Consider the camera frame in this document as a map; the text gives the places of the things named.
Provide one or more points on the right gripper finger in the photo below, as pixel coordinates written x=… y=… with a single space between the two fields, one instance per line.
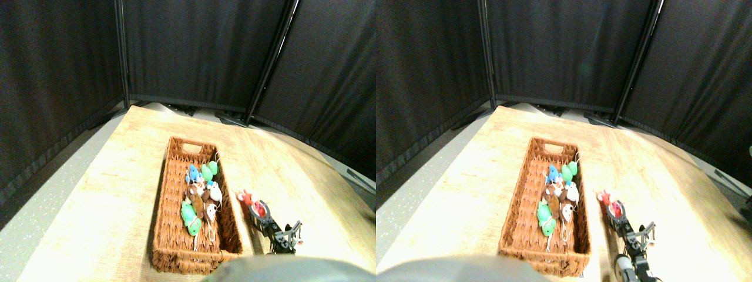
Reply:
x=257 y=218
x=627 y=212
x=614 y=220
x=269 y=211

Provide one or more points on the red plush toy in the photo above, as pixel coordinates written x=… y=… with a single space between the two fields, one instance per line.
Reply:
x=248 y=197
x=607 y=197

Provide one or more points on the brown plush toy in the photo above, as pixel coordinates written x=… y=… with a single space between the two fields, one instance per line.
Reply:
x=552 y=201
x=195 y=201

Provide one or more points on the orange white plush toy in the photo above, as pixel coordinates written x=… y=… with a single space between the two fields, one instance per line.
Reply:
x=201 y=185
x=559 y=185

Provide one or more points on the green plush toy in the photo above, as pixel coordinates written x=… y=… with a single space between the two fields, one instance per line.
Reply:
x=209 y=170
x=189 y=218
x=568 y=170
x=546 y=218

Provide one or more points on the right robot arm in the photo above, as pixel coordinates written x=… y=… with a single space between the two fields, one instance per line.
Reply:
x=624 y=267
x=282 y=247

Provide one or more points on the brown wicker basket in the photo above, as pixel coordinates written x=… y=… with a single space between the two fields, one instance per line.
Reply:
x=520 y=235
x=170 y=235

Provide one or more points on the curtain stand foot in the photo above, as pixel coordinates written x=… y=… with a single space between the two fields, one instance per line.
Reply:
x=731 y=182
x=179 y=109
x=361 y=181
x=599 y=119
x=232 y=119
x=546 y=109

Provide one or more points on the curtain stand pole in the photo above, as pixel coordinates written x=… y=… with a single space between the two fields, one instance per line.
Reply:
x=639 y=59
x=122 y=56
x=271 y=59
x=486 y=56

